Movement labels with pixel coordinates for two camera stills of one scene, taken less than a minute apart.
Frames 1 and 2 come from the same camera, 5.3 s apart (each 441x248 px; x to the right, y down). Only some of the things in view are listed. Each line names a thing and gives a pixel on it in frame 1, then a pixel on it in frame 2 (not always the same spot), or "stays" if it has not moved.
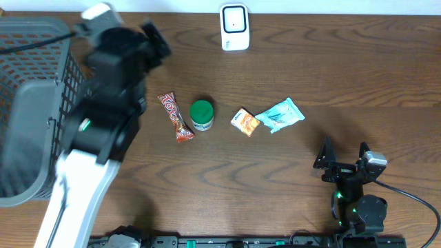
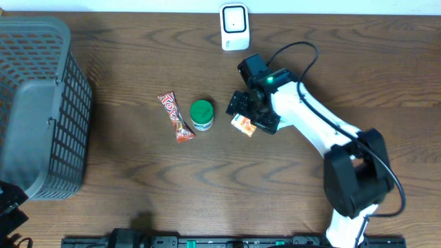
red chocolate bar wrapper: x=183 y=132 stays
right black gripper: x=340 y=169 to x=238 y=103
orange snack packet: x=244 y=121 stays
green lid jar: x=202 y=113 stays
